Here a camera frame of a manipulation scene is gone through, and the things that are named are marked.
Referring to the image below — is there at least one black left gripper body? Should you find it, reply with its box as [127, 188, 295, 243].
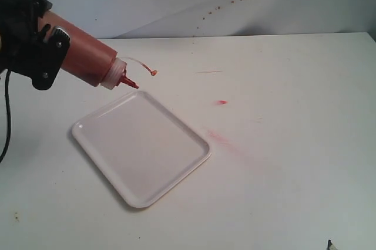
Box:
[1, 0, 71, 90]

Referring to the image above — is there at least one red sauce squeeze bottle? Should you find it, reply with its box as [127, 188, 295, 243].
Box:
[38, 11, 139, 90]

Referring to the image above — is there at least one white rectangular plastic tray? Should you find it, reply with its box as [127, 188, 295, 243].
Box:
[72, 91, 211, 208]

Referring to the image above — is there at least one dark object at table corner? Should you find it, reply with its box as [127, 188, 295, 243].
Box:
[327, 239, 333, 250]

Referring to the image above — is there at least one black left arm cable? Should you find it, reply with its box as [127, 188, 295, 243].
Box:
[0, 69, 12, 164]

